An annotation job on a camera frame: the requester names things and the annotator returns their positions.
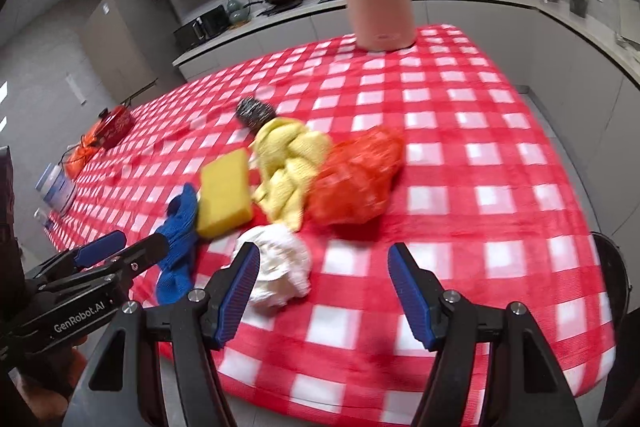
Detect yellow sponge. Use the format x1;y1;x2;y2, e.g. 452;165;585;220
195;148;254;239

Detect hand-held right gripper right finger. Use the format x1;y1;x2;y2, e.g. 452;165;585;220
387;243;583;427

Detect beige refrigerator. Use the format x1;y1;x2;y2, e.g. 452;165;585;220
80;0;176;108

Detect black microwave oven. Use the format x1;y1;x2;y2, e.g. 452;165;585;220
174;5;231;52

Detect person's left hand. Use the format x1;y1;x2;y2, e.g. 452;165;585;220
10;332;93;427

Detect grey kitchen counter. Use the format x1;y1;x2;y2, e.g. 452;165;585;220
172;0;640;100

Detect white tissue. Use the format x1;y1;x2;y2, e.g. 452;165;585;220
232;224;313;310

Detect white plastic jar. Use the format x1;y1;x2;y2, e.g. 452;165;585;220
35;163;78;212

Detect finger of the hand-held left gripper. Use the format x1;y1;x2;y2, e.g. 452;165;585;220
30;234;171;294
22;230;127;280

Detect white cutting board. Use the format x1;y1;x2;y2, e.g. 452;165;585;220
617;0;640;42

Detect orange plastic bag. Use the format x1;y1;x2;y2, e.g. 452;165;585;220
306;125;407;228

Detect orange bag at table edge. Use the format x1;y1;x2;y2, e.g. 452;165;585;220
65;134;103;180

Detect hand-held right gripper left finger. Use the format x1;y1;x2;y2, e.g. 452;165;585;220
75;242;262;427

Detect yellow cloth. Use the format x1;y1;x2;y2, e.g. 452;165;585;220
251;117;332;233

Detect red white checked tablecloth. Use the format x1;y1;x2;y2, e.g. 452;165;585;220
42;24;616;427

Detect steel wool scrubber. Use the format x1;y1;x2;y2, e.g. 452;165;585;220
236;97;277;130

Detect blue cloth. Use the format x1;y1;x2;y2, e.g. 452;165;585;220
156;183;201;306

